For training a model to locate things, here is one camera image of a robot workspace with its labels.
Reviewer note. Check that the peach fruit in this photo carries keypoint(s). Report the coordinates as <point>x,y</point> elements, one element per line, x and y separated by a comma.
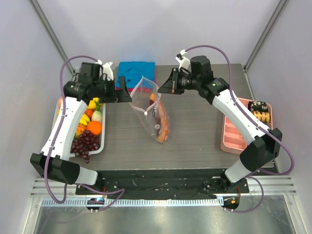
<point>59,102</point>

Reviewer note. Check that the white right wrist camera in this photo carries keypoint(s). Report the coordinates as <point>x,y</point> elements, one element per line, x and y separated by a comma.
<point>183,61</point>

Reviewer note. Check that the folded blue cloth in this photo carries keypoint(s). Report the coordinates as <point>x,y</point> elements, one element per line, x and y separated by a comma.
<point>133,71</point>

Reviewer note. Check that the orange carrot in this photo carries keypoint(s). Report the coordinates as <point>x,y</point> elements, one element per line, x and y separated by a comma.
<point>157,119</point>

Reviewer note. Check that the folded red cloth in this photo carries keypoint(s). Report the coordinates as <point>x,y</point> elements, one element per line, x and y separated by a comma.
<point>139,84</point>

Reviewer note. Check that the dark red grape bunch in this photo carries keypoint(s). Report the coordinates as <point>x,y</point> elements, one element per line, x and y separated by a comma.
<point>84,144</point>

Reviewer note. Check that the small red persimmon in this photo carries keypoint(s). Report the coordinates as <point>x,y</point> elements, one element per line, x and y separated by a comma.
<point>89,113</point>

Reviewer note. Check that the pink compartment organizer box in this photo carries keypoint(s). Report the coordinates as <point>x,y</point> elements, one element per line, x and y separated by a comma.
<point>231,139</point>

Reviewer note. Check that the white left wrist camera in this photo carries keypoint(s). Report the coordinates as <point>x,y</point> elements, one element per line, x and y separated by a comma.
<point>107,70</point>

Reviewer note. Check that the white slotted cable duct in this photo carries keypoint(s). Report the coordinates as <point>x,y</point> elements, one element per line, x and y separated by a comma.
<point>98,202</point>

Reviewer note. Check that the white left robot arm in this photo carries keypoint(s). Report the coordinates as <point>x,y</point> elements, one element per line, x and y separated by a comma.
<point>95,80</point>

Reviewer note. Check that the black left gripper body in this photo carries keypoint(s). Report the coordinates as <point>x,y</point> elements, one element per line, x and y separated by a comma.
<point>105,90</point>

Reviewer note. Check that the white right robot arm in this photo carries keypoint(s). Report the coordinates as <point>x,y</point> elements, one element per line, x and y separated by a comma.
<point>262,142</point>

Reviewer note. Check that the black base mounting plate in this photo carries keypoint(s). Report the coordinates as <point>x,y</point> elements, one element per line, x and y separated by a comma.
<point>164,184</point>

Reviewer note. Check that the white green radish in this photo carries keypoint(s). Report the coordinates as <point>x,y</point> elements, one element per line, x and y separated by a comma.
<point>97,116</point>

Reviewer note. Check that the clear pink-dotted zip bag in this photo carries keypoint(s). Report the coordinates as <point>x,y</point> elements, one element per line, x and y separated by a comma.
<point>147,104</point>

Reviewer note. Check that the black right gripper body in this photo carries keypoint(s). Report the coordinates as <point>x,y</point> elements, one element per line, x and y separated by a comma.
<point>174,81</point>

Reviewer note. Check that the orange spiky dragon fruit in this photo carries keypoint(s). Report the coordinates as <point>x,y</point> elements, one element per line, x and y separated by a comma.
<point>80,129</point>

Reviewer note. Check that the white fruit basket tray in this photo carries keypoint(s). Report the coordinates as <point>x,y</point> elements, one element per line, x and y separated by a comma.
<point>101,137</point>

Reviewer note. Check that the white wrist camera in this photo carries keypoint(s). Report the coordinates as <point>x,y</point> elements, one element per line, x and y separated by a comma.
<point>183,61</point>
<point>107,70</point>

